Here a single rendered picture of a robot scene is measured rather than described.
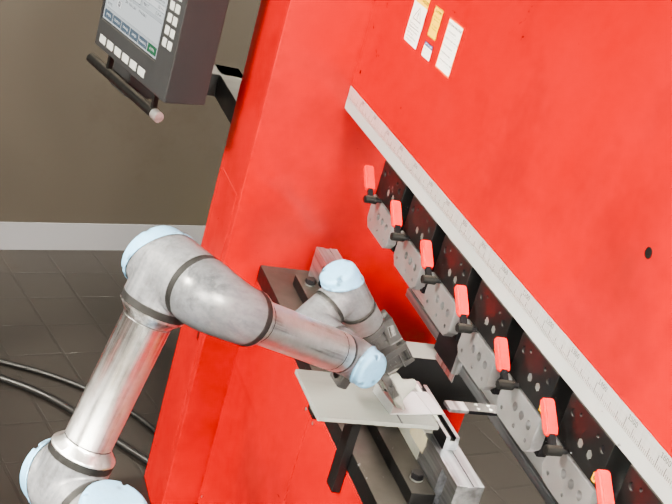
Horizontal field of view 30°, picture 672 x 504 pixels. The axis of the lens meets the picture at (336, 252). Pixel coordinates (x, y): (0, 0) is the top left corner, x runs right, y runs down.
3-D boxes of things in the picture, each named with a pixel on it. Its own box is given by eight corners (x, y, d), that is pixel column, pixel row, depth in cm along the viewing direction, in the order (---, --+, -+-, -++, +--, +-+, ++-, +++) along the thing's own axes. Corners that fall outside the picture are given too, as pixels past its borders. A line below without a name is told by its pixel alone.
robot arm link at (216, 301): (237, 282, 189) (402, 350, 228) (195, 249, 196) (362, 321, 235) (198, 347, 190) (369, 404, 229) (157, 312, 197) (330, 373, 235)
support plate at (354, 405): (294, 372, 260) (295, 368, 259) (409, 383, 269) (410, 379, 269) (316, 421, 244) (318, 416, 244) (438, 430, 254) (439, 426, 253)
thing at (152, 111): (85, 62, 358) (90, 35, 355) (95, 63, 360) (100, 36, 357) (152, 122, 326) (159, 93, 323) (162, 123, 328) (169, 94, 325)
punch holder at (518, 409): (493, 409, 228) (521, 330, 222) (533, 413, 231) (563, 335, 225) (526, 457, 215) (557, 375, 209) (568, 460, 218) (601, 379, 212)
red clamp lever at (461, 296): (455, 282, 239) (459, 330, 235) (474, 285, 241) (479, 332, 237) (451, 286, 241) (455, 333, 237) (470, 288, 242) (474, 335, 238)
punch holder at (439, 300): (420, 304, 262) (443, 233, 256) (457, 308, 265) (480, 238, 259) (445, 340, 249) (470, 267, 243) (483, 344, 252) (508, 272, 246)
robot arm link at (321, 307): (307, 350, 227) (351, 312, 231) (269, 320, 234) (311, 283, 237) (318, 375, 233) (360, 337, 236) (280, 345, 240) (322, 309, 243)
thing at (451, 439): (410, 395, 268) (414, 383, 267) (422, 396, 270) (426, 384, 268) (442, 449, 251) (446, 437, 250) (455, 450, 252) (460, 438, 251)
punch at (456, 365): (430, 357, 263) (443, 317, 259) (439, 358, 263) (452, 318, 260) (447, 382, 254) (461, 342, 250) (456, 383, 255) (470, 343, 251)
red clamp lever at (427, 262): (420, 237, 256) (424, 281, 252) (438, 239, 258) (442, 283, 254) (417, 240, 258) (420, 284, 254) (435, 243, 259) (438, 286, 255)
